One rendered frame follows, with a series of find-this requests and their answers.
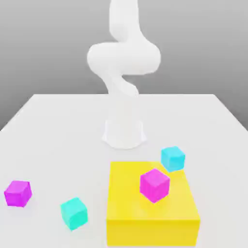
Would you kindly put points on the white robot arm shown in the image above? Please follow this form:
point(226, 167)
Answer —
point(124, 58)

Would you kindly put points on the small cyan cube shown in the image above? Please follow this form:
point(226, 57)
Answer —
point(173, 159)

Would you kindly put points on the small pink cube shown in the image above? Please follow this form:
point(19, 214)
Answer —
point(154, 186)

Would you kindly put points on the small turquoise cube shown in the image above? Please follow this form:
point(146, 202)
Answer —
point(74, 213)

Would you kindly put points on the small purple cube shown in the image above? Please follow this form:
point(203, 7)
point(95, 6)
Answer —
point(17, 193)

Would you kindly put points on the large yellow box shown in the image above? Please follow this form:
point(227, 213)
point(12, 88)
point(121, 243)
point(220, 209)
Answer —
point(133, 213)

